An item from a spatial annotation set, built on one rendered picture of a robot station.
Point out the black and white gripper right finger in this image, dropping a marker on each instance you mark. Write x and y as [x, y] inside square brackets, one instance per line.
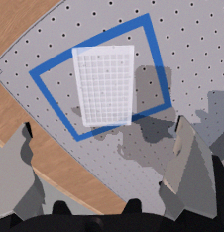
[192, 188]

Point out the white well plate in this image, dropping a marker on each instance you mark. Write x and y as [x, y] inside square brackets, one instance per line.
[107, 106]

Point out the blue tape outline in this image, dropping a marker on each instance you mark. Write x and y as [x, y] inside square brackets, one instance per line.
[144, 21]

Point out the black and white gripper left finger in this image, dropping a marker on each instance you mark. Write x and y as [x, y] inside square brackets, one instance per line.
[21, 192]

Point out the grey rectangular plate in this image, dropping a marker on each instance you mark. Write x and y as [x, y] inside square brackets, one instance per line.
[130, 160]

